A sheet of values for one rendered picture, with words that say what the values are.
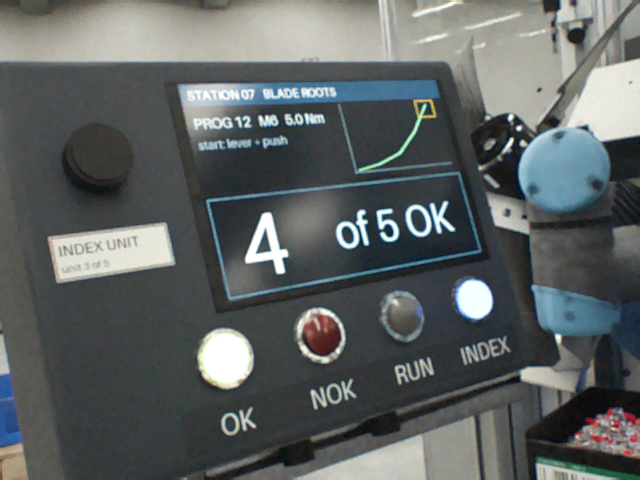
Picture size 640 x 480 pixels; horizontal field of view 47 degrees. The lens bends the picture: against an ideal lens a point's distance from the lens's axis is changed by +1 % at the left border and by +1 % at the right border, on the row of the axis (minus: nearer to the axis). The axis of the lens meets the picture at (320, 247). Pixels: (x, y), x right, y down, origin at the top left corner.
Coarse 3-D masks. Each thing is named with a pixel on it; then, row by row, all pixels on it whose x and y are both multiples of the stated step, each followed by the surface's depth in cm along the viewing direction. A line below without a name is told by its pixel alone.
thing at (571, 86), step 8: (632, 0) 118; (632, 8) 106; (624, 16) 106; (616, 24) 107; (608, 32) 107; (600, 40) 109; (608, 40) 117; (592, 48) 111; (600, 48) 115; (592, 56) 112; (584, 64) 111; (592, 64) 118; (576, 72) 110; (584, 72) 116; (568, 80) 110; (576, 80) 115; (584, 80) 120; (560, 88) 111; (568, 88) 114; (576, 88) 118; (568, 96) 117; (568, 104) 120
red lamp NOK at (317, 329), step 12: (312, 312) 35; (324, 312) 35; (300, 324) 34; (312, 324) 34; (324, 324) 34; (336, 324) 35; (300, 336) 34; (312, 336) 34; (324, 336) 34; (336, 336) 34; (300, 348) 34; (312, 348) 34; (324, 348) 34; (336, 348) 34; (312, 360) 34; (324, 360) 34
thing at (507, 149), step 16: (480, 128) 117; (496, 128) 113; (512, 128) 111; (528, 128) 110; (480, 144) 115; (496, 144) 112; (512, 144) 108; (528, 144) 109; (480, 160) 112; (496, 160) 108; (512, 160) 108; (496, 176) 110; (512, 176) 110; (496, 192) 113; (512, 192) 112
